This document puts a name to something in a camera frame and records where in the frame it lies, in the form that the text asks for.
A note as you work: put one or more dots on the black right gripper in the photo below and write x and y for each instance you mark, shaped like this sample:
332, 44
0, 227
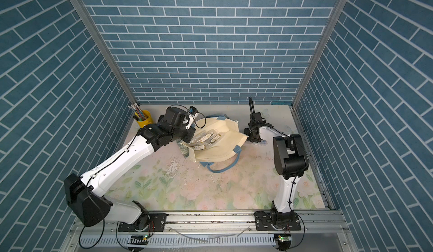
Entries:
247, 133

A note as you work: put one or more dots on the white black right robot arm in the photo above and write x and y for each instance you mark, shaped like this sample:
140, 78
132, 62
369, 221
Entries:
290, 162

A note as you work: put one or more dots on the coloured pencils bundle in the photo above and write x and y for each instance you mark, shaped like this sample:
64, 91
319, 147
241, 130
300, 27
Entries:
137, 111

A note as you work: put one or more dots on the cream canvas tote bag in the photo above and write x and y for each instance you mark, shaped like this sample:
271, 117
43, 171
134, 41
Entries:
222, 154

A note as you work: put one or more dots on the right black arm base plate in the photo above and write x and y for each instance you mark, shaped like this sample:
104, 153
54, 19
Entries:
277, 221

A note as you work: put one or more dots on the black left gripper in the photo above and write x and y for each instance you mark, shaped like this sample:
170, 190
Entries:
188, 137

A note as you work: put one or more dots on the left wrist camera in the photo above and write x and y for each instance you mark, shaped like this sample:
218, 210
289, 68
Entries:
192, 113

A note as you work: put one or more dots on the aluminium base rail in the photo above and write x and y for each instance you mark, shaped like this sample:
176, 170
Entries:
187, 231

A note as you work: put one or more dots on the yellow pencil cup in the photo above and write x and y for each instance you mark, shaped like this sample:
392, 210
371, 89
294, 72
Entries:
148, 121

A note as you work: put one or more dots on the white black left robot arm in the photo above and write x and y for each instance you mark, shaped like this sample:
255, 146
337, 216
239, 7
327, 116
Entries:
86, 194

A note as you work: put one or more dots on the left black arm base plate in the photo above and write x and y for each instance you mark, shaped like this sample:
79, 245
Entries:
153, 222

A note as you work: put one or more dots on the clear compass case front left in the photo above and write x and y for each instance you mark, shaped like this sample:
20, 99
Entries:
209, 136

